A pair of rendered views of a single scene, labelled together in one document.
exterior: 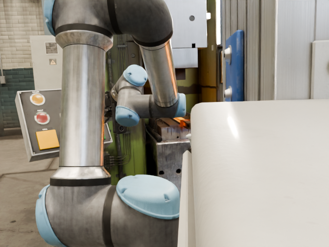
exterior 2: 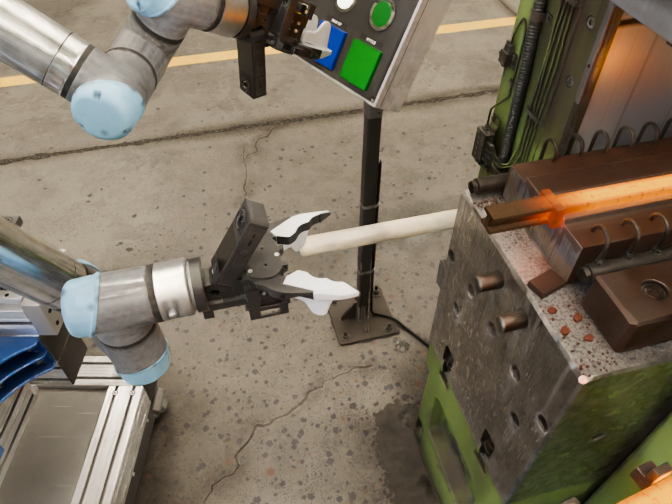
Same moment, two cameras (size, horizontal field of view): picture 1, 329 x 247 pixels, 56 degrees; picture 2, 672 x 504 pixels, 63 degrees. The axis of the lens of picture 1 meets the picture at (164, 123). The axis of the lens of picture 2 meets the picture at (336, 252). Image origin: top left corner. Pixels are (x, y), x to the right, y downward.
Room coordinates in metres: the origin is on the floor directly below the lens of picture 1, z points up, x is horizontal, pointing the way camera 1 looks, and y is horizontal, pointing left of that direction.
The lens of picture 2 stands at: (1.21, -0.66, 1.52)
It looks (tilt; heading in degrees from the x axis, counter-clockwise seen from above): 47 degrees down; 86
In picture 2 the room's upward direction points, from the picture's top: straight up
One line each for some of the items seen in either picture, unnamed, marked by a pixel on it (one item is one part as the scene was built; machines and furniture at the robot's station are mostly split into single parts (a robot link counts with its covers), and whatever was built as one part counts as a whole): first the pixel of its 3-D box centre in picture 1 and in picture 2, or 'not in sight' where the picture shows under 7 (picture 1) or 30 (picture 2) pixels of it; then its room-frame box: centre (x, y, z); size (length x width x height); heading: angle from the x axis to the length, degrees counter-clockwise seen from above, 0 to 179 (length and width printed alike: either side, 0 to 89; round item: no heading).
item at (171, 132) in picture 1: (171, 124); (660, 193); (1.76, -0.04, 0.96); 0.42 x 0.20 x 0.09; 11
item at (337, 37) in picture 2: not in sight; (328, 45); (1.27, 0.38, 1.01); 0.07 x 0.05 x 0.07; 126
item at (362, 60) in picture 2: not in sight; (361, 65); (1.33, 0.30, 1.01); 0.07 x 0.05 x 0.07; 126
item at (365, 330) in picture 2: not in sight; (361, 307); (1.38, 0.46, 0.05); 0.22 x 0.22 x 0.09; 11
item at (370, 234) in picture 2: not in sight; (391, 230); (1.41, 0.24, 0.62); 0.44 x 0.05 x 0.05; 11
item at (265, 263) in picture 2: not in sight; (241, 280); (1.12, -0.18, 0.97); 0.12 x 0.08 x 0.09; 11
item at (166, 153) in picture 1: (181, 167); (622, 321); (1.78, -0.09, 0.69); 0.56 x 0.38 x 0.45; 11
